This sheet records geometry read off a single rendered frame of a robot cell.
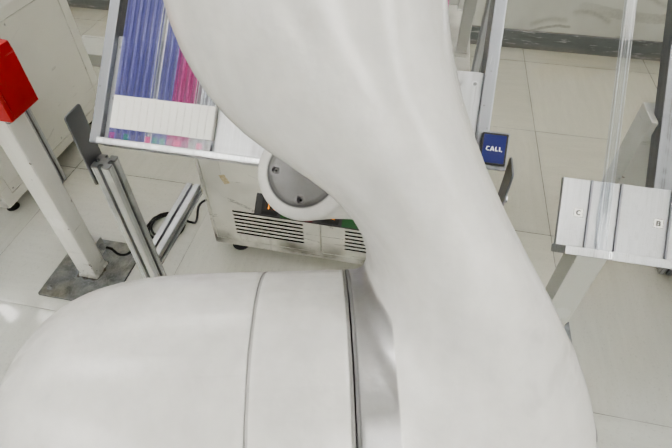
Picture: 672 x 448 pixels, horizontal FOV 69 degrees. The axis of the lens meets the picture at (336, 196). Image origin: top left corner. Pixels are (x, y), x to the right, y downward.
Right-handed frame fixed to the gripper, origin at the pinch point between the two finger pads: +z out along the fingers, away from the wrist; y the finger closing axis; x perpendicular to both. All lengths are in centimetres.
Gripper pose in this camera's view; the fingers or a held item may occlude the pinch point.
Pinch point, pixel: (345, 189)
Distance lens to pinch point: 73.2
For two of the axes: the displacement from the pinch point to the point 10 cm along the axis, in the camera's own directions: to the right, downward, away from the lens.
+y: 9.8, 1.4, -1.4
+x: 1.4, -9.9, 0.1
